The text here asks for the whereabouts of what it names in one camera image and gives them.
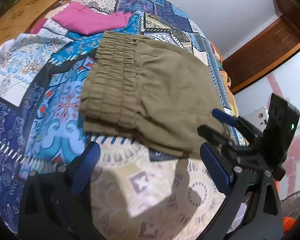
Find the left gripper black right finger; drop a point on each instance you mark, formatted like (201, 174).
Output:
(263, 218)

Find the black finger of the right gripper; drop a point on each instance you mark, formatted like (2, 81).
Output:
(219, 140)
(249, 131)

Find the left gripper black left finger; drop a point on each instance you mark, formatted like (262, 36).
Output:
(57, 205)

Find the olive khaki pants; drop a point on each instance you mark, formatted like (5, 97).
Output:
(151, 90)

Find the grey fan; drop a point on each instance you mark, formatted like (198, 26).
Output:
(291, 206)

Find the orange yellow fleece blanket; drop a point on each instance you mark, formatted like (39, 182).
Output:
(226, 80)

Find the brown wooden door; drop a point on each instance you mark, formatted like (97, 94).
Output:
(267, 50)

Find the folded pink pants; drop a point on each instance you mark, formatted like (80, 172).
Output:
(81, 19)

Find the brown cardboard box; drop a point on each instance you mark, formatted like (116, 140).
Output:
(21, 17)

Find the white wall socket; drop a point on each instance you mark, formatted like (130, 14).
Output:
(258, 118)

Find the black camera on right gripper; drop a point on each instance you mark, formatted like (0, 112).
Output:
(280, 129)

